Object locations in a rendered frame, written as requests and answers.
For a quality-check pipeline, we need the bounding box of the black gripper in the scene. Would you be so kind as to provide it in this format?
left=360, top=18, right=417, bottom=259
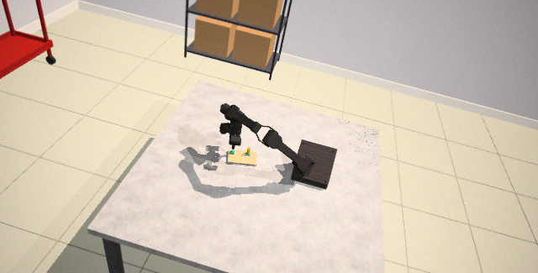
left=229, top=120, right=242, bottom=146

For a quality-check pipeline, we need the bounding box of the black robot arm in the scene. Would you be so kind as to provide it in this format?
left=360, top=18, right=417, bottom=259
left=219, top=103, right=316, bottom=176

